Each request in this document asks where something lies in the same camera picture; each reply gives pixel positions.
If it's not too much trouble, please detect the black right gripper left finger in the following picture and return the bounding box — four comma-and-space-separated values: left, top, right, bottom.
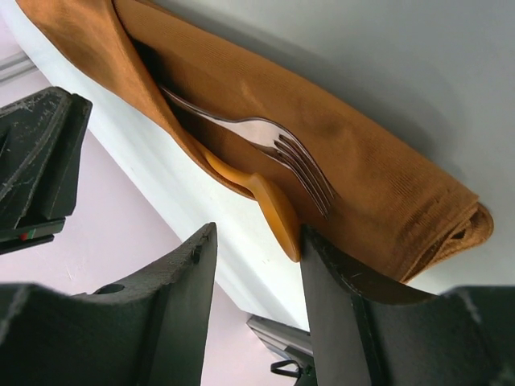
1, 223, 217, 385

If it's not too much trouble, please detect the aluminium front frame rail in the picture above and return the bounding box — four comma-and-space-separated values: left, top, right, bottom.
246, 315, 316, 383

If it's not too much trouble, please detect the left aluminium corner post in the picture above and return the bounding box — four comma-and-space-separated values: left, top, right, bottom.
0, 51, 38, 86

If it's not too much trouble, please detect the silver metal fork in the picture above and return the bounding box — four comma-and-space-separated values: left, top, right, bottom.
159, 85, 335, 219

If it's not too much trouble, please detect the orange plastic spoon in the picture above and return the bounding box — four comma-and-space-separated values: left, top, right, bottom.
200, 147, 301, 263

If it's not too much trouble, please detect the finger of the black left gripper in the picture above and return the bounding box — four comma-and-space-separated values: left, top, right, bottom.
1, 87, 93, 253

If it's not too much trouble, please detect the orange-brown cloth napkin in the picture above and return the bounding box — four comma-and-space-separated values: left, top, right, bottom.
19, 1, 494, 282

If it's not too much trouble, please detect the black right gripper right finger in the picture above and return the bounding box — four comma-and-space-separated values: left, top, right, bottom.
300, 226, 514, 385

